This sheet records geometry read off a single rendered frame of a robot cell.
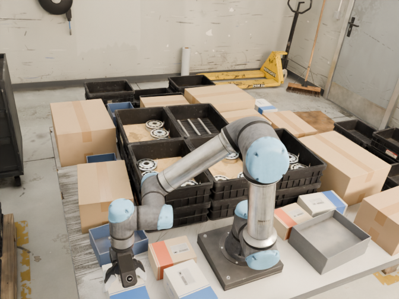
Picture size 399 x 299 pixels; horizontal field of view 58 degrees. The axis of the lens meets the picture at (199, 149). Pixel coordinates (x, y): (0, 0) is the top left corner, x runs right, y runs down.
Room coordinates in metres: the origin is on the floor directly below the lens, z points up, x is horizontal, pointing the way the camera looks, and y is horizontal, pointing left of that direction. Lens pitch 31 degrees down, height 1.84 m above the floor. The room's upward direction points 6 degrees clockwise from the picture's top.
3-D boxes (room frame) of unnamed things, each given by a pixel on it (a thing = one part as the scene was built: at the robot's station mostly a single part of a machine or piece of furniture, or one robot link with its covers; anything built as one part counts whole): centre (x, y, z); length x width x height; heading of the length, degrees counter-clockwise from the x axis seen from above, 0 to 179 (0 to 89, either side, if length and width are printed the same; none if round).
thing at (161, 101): (2.17, 0.25, 0.78); 0.30 x 0.22 x 0.16; 114
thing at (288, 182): (1.60, -0.41, 0.87); 0.40 x 0.30 x 0.11; 23
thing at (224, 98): (2.32, -0.10, 0.80); 0.40 x 0.30 x 0.20; 120
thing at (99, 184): (1.27, 0.41, 0.78); 0.30 x 0.22 x 0.16; 20
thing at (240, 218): (1.05, -0.22, 0.91); 0.13 x 0.12 x 0.14; 12
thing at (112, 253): (0.82, 0.22, 0.91); 0.09 x 0.08 x 0.12; 27
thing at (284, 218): (1.26, -0.45, 0.74); 0.16 x 0.12 x 0.07; 123
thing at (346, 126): (2.83, -1.40, 0.31); 0.40 x 0.30 x 0.34; 27
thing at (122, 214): (0.81, 0.21, 1.07); 0.09 x 0.08 x 0.11; 102
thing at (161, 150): (1.36, 0.14, 0.87); 0.40 x 0.30 x 0.11; 23
